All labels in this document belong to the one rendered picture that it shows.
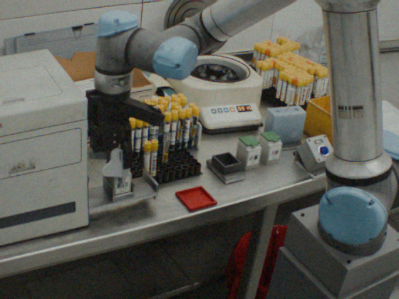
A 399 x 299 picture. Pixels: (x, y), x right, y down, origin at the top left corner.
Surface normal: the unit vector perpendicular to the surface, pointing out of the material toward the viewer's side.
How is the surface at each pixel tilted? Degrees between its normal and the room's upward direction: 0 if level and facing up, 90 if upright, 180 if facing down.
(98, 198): 0
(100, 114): 90
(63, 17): 90
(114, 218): 0
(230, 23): 106
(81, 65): 87
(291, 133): 90
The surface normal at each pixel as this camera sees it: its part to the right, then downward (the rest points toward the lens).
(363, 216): -0.45, 0.53
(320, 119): -0.81, 0.23
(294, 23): 0.51, 0.49
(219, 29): -0.25, 0.70
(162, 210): 0.11, -0.85
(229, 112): 0.25, -0.55
